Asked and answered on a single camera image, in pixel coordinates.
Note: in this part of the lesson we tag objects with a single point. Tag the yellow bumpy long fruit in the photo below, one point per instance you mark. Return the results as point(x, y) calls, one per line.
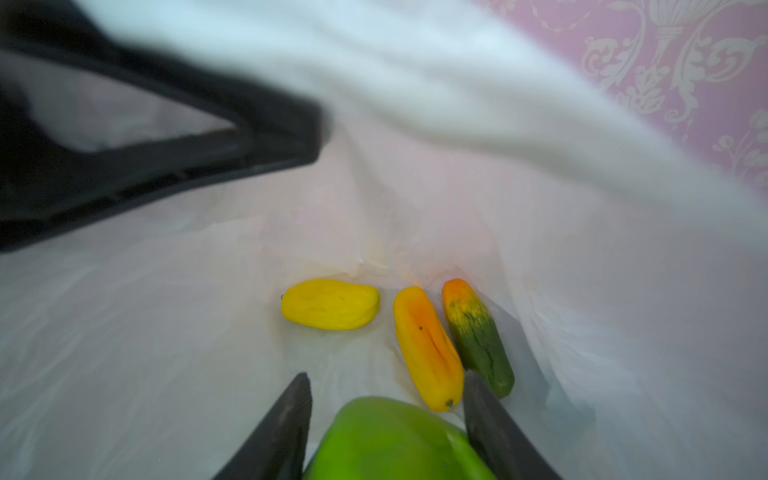
point(330, 304)

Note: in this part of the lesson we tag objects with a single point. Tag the white plastic bag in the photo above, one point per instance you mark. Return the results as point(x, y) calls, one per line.
point(597, 170)

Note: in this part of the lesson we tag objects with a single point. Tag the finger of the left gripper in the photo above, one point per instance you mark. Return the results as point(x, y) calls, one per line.
point(91, 129)

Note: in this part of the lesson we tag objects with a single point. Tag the orange yellow mango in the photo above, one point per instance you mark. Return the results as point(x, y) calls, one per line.
point(431, 358)

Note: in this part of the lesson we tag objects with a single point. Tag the green fruit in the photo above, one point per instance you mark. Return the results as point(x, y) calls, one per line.
point(382, 438)

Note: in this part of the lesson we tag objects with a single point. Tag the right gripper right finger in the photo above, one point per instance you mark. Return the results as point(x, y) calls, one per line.
point(497, 438)

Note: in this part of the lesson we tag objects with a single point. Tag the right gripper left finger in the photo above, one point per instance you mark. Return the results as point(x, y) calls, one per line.
point(277, 446)

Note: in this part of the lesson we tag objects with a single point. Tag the green orange papaya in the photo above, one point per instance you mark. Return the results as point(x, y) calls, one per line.
point(476, 336)

